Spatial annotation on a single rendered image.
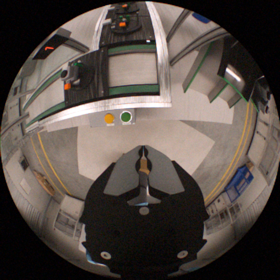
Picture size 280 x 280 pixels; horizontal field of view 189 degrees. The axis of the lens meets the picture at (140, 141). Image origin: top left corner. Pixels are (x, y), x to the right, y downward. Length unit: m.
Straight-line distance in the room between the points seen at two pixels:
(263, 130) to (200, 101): 3.68
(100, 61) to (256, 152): 4.30
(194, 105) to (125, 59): 0.41
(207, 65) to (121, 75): 0.34
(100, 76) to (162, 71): 0.24
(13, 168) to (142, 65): 8.33
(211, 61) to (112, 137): 0.59
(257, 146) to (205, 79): 3.87
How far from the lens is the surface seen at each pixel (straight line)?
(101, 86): 0.40
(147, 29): 0.51
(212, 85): 0.41
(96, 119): 0.43
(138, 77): 0.43
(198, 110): 0.58
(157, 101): 0.39
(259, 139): 4.11
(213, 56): 0.35
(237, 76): 0.27
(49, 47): 0.34
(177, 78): 0.52
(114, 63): 0.47
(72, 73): 0.38
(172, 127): 0.53
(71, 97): 0.49
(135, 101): 0.39
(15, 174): 8.37
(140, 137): 0.53
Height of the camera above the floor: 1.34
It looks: 62 degrees down
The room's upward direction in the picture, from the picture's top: 179 degrees counter-clockwise
